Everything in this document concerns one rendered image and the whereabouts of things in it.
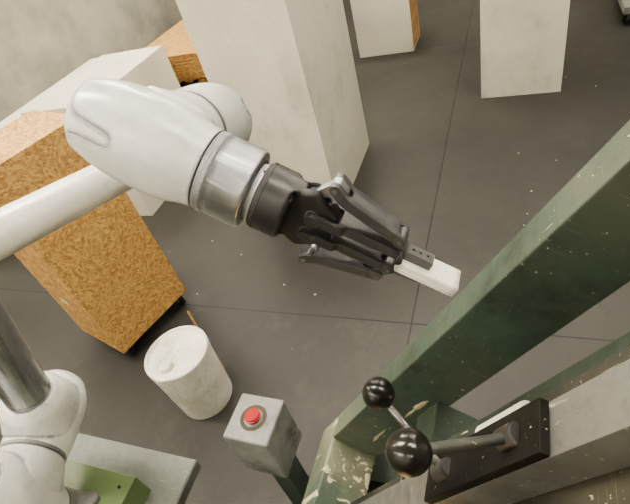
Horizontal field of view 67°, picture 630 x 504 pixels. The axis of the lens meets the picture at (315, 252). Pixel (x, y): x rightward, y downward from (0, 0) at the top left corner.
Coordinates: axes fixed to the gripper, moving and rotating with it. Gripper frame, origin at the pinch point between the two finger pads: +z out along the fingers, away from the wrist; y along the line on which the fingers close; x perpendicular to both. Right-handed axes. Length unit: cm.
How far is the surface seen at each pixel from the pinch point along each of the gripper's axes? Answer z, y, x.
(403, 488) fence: 11.5, 24.8, 13.4
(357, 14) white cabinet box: -65, 170, -462
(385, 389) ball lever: 1.6, 10.1, 9.7
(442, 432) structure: 20.6, 35.0, -1.7
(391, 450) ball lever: -0.2, -0.5, 20.6
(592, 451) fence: 12.6, -7.2, 17.2
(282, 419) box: -1, 77, -9
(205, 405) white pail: -25, 186, -44
